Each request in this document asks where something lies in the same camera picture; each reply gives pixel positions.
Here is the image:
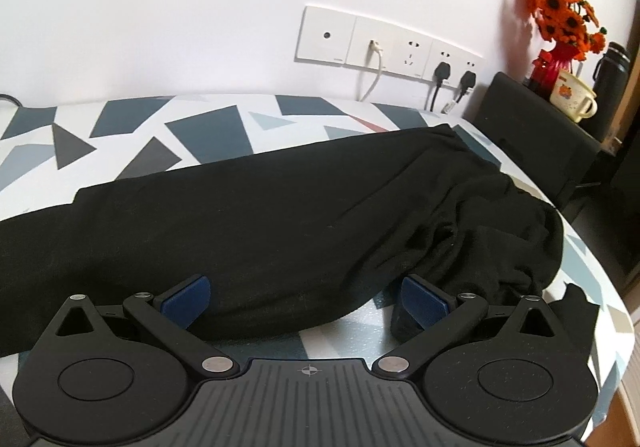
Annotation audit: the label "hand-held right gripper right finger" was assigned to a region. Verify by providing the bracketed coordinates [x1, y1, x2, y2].
[371, 274, 560, 378]

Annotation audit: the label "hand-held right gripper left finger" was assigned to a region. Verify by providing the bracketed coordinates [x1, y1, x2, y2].
[50, 273, 238, 378]

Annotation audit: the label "black pants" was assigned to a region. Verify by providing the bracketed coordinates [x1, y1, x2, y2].
[0, 123, 602, 359]

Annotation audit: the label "geometric print tablecloth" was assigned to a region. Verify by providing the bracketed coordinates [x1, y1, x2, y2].
[0, 94, 634, 447]

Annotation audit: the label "black box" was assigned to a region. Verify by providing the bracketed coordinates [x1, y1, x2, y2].
[473, 70, 604, 214]

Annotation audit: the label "black plug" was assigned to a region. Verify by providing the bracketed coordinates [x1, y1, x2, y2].
[450, 70, 478, 104]
[428, 61, 454, 112]

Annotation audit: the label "white double socket plate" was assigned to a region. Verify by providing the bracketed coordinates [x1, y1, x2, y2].
[423, 39, 484, 88]

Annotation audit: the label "white wide socket plate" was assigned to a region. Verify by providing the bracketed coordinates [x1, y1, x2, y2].
[345, 16, 437, 78]

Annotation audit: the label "cream printed mug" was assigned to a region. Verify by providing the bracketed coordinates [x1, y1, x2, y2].
[549, 69, 599, 124]

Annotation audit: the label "red vase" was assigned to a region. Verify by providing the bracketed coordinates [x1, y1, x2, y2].
[529, 44, 577, 94]

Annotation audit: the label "white outlet plate round hole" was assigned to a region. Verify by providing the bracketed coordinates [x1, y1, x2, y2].
[297, 4, 359, 66]

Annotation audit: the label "black thermos bottle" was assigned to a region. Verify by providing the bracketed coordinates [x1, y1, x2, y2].
[592, 41, 632, 142]

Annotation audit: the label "orange artificial flowers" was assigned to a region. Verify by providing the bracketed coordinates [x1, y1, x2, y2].
[523, 0, 609, 62]

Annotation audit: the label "white cable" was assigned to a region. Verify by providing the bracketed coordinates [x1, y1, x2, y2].
[361, 40, 386, 104]

